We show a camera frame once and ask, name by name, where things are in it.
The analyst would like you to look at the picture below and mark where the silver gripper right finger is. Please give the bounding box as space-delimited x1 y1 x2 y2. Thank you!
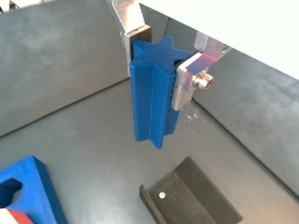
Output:
171 31 231 111

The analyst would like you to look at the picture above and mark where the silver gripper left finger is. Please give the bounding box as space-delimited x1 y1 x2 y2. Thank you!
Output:
105 0 155 77

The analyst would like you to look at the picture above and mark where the blue star block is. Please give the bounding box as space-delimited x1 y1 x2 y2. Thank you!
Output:
129 36 191 149

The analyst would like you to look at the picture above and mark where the blue shape sorter board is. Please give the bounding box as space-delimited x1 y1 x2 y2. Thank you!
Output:
0 156 68 224

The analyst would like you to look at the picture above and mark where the black curved holder stand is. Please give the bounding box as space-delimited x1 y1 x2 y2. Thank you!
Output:
139 157 243 224

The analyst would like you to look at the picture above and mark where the red pentagon block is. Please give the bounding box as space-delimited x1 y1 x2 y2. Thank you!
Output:
0 208 33 224

